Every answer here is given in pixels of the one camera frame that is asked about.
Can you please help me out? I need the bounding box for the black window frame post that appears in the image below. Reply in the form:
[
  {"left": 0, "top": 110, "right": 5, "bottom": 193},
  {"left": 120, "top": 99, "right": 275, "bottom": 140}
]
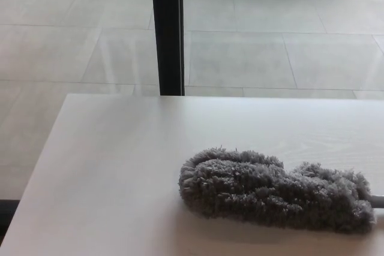
[{"left": 150, "top": 0, "right": 186, "bottom": 97}]

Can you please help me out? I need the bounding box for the grey fluffy microfibre duster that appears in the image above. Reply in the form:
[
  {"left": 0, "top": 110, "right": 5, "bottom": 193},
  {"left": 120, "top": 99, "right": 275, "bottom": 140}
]
[{"left": 178, "top": 144, "right": 384, "bottom": 234}]

